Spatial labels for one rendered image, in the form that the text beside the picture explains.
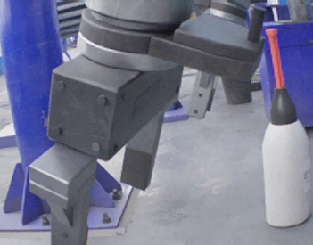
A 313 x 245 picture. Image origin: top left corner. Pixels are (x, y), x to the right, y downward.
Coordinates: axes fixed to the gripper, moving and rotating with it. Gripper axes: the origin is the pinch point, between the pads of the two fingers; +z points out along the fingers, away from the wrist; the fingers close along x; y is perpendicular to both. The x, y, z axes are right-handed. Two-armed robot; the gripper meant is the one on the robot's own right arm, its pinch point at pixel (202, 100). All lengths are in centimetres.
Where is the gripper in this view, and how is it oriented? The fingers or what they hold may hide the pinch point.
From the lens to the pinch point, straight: 80.3
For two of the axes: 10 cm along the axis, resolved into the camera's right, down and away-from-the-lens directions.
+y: 9.5, 2.8, -1.4
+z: -2.6, 9.5, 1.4
